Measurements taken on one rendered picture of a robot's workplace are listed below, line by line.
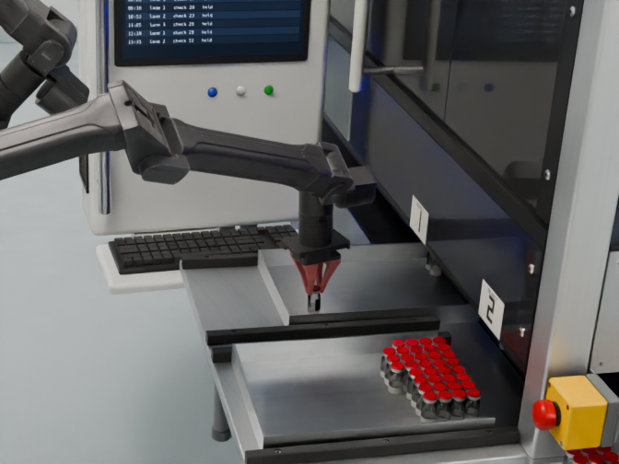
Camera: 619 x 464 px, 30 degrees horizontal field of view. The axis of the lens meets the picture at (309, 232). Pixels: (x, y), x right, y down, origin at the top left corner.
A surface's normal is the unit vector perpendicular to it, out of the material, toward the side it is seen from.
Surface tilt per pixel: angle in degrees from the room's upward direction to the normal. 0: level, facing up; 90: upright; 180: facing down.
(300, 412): 0
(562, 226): 90
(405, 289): 0
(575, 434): 90
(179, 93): 90
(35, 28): 97
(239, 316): 0
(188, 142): 42
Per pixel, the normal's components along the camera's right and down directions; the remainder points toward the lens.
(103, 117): 0.04, -0.45
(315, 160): 0.65, -0.54
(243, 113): 0.31, 0.40
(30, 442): 0.06, -0.91
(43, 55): 0.05, 0.55
